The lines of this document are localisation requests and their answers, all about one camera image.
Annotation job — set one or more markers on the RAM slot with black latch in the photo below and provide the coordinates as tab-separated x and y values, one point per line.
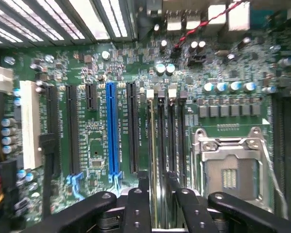
183	126
162	126

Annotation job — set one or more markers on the black RAM slot bank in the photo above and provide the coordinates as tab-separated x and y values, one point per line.
286	150

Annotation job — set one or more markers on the short black expansion slot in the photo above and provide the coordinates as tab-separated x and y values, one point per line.
91	97

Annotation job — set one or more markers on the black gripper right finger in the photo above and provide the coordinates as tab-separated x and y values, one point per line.
191	208

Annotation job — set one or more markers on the green computer motherboard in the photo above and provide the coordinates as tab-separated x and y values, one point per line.
141	21

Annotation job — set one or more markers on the RAM slot with white latch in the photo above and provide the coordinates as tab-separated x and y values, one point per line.
172	126
150	94

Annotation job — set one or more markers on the green RAM stick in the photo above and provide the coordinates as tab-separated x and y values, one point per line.
154	145

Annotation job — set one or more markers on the silver locking lever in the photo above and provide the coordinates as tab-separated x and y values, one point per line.
269	170

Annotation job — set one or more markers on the silver CPU socket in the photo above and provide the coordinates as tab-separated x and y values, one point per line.
232	170

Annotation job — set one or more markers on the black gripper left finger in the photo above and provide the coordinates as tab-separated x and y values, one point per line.
135	208

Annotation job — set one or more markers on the long black expansion slot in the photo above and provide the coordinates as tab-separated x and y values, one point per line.
133	126
52	111
72	126

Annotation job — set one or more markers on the white board connector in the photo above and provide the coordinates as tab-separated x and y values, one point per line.
1	77

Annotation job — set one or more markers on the silver rear port block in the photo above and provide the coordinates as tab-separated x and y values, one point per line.
217	19
192	20
239	17
173	20

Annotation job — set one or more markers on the blue expansion slot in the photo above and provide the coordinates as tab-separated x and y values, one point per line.
112	126

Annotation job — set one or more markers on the silver blue capacitor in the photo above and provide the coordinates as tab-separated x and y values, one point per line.
221	87
249	86
235	86
170	69
160	69
209	87

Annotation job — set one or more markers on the black fan header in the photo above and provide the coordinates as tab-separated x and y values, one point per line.
197	60

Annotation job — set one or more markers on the grey square choke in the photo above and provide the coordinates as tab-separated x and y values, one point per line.
214	111
246	109
235	110
225	110
203	111
256	109

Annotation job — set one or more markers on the white expansion slot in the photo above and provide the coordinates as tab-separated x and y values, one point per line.
30	121

